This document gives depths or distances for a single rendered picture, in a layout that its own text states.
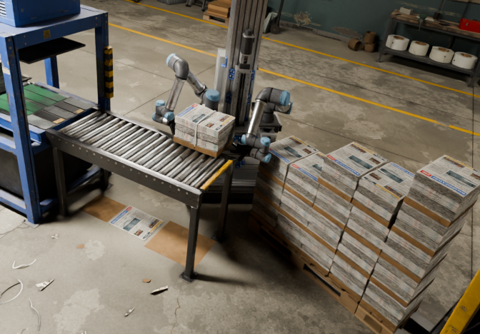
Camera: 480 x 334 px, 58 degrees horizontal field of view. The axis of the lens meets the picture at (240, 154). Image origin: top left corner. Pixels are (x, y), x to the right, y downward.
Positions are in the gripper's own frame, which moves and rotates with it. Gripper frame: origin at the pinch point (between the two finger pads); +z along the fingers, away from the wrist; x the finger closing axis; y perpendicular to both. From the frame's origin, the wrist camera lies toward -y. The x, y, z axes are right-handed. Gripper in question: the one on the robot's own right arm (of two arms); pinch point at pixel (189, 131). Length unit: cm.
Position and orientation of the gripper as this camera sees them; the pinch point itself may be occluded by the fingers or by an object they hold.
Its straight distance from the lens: 352.8
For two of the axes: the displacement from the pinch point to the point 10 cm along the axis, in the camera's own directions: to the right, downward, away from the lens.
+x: 4.3, -3.9, 8.1
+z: 8.9, 3.4, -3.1
